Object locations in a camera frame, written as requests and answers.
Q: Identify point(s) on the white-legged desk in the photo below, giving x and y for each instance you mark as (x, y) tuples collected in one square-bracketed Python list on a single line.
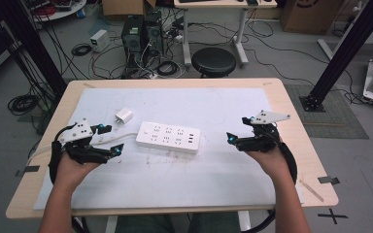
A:
[(226, 4)]

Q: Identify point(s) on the person's left hand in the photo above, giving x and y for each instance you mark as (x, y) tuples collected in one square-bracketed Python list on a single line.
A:
[(73, 171)]

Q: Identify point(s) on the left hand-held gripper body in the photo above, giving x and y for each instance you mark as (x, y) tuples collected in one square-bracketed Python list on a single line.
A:
[(77, 150)]

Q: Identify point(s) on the thin wooden stick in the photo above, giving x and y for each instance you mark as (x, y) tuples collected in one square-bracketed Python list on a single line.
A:
[(311, 191)]

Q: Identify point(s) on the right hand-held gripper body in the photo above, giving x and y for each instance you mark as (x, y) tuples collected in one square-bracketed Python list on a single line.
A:
[(262, 140)]

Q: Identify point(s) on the round white table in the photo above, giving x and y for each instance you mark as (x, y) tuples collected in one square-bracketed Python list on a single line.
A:
[(58, 8)]

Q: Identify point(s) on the white power supply box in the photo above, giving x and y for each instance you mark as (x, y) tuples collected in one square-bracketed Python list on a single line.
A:
[(99, 40)]

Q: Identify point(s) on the wooden table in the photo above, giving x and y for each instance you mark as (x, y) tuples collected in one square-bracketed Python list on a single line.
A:
[(307, 152)]

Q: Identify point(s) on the black tape cross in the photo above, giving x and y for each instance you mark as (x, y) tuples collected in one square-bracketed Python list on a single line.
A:
[(332, 216)]

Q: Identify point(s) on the black metal post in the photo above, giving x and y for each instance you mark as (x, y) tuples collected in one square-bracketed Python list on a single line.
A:
[(346, 51), (29, 42)]

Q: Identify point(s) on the black computer tower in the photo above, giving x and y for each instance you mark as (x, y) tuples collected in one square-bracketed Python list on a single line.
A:
[(132, 37), (153, 32)]

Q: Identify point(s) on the person's right hand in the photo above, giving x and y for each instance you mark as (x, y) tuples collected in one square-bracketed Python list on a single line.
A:
[(275, 163)]

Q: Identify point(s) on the black round stool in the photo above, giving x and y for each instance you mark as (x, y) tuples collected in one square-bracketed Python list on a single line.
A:
[(213, 61)]

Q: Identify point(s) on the grey floor mat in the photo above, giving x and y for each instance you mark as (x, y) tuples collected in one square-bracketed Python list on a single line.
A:
[(336, 119)]

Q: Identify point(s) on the white table mat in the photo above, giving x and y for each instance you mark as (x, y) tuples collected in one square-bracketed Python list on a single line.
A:
[(187, 181)]

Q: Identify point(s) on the large cardboard box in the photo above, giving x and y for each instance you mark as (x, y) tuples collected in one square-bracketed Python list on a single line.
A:
[(311, 16)]

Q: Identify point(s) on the white power strip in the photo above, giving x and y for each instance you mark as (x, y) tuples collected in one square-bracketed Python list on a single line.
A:
[(168, 137)]

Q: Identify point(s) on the grey tape strip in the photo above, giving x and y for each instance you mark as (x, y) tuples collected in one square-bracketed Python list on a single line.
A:
[(29, 169), (328, 180)]

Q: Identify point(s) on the white charger adapter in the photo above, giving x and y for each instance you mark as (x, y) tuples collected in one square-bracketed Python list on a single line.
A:
[(124, 115)]

